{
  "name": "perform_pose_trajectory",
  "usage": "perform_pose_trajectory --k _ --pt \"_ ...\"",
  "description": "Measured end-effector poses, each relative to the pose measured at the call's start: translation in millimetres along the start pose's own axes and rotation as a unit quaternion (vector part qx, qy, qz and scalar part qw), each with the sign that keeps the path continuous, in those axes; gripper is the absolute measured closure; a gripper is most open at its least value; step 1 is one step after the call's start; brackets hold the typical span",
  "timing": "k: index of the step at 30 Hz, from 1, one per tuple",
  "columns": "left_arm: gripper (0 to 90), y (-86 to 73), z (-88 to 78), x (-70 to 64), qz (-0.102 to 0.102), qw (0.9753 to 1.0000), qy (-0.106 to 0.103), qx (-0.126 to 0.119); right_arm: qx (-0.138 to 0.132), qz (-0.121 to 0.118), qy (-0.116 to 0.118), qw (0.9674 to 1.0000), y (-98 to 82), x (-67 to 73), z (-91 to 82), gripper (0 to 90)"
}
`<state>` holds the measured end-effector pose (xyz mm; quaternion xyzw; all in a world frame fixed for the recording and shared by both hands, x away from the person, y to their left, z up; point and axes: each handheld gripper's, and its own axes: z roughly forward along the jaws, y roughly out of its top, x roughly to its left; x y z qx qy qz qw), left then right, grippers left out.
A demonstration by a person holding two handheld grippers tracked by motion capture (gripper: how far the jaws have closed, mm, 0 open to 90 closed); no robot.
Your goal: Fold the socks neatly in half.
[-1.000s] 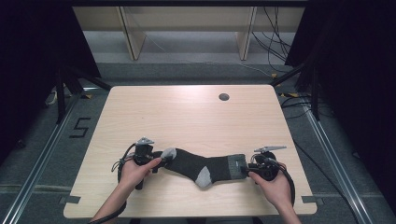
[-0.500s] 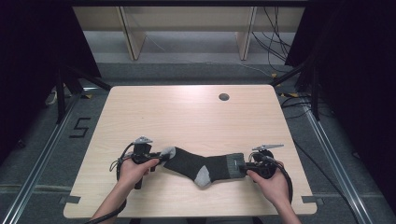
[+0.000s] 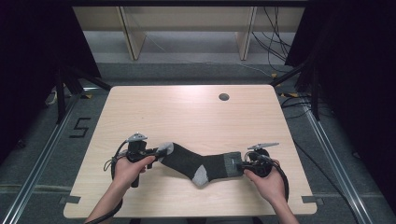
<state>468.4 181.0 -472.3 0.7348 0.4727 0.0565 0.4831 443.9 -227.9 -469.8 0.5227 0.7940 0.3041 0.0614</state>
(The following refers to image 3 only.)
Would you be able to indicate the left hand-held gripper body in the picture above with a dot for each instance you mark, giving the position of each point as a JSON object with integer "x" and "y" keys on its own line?
{"x": 137, "y": 151}

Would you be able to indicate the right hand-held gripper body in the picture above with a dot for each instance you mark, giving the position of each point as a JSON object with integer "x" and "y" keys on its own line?
{"x": 260, "y": 163}

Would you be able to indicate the dark grey sock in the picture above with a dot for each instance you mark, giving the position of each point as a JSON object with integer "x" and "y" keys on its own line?
{"x": 186, "y": 161}

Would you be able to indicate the person's left hand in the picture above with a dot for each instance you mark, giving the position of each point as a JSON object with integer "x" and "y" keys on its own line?
{"x": 127, "y": 172}

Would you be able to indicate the person's right hand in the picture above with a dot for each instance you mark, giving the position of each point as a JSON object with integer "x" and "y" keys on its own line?
{"x": 271, "y": 186}

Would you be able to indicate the black tape tab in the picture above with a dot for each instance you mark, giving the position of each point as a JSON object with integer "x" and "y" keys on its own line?
{"x": 313, "y": 200}
{"x": 70, "y": 199}

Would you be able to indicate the round dark table grommet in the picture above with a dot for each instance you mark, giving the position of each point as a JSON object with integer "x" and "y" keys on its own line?
{"x": 223, "y": 96}

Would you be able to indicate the yellow floor tape piece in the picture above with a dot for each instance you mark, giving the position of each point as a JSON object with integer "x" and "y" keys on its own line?
{"x": 292, "y": 94}
{"x": 87, "y": 96}
{"x": 274, "y": 75}

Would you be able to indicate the black metal stand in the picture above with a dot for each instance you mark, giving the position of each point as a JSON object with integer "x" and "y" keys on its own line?
{"x": 315, "y": 93}
{"x": 59, "y": 93}

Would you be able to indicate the light wooden shelf unit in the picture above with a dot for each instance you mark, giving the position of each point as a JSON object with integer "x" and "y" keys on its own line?
{"x": 134, "y": 40}

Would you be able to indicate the black curtain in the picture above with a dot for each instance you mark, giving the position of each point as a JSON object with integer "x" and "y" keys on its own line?
{"x": 358, "y": 62}
{"x": 28, "y": 46}

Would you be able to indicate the aluminium floor rail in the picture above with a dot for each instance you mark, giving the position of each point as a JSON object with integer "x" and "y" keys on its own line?
{"x": 34, "y": 174}
{"x": 339, "y": 175}

